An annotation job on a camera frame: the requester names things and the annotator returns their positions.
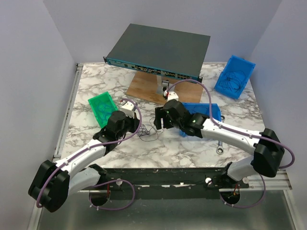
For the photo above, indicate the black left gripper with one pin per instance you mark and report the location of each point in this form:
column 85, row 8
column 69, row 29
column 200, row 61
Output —
column 135, row 122

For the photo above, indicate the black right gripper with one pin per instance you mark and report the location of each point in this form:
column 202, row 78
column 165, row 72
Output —
column 159, row 113

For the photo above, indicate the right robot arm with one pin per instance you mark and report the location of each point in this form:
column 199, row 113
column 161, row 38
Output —
column 264, row 149

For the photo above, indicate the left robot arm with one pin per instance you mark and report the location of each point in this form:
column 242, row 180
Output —
column 52, row 182

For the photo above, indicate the green plastic bin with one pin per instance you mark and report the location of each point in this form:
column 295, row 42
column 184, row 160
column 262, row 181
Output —
column 102, row 107

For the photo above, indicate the brown wooden board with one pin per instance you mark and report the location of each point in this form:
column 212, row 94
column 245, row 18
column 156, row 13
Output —
column 149, row 87

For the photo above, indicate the near blue plastic bin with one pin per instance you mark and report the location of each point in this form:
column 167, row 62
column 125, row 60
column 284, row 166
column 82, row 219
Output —
column 199, row 112

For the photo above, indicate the blue plastic bin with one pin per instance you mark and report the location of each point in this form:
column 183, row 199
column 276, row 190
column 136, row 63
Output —
column 234, row 78
column 199, row 112

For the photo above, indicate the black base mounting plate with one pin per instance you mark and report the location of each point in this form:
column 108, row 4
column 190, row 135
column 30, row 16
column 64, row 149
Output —
column 161, row 183

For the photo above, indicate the silver ratchet wrench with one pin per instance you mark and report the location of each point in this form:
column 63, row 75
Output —
column 220, row 149

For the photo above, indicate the far blue plastic bin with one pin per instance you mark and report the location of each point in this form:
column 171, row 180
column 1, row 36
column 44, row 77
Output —
column 234, row 78

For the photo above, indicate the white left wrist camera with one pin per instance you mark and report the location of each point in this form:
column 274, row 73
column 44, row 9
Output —
column 128, row 108

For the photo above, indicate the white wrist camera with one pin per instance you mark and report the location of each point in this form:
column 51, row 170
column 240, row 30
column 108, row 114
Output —
column 170, row 95
column 128, row 108

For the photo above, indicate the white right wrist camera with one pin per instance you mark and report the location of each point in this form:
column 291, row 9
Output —
column 170, row 95

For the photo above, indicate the grey metal bracket fixture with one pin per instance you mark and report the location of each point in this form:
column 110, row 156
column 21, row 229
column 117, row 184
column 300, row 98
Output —
column 163, row 83

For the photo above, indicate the grey network switch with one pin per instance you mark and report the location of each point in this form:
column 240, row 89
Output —
column 164, row 52

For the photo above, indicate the aluminium frame rail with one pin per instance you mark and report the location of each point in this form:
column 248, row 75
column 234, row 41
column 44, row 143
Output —
column 189, row 214

